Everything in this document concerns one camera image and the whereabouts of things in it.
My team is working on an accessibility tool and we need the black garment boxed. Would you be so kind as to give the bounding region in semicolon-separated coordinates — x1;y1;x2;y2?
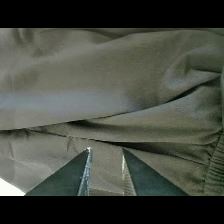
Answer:
0;28;224;197

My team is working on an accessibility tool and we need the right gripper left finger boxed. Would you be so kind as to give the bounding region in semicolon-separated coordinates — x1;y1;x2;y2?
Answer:
24;147;92;197

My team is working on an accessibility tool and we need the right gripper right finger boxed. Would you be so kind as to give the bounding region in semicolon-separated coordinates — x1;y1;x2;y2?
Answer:
121;147;188;197

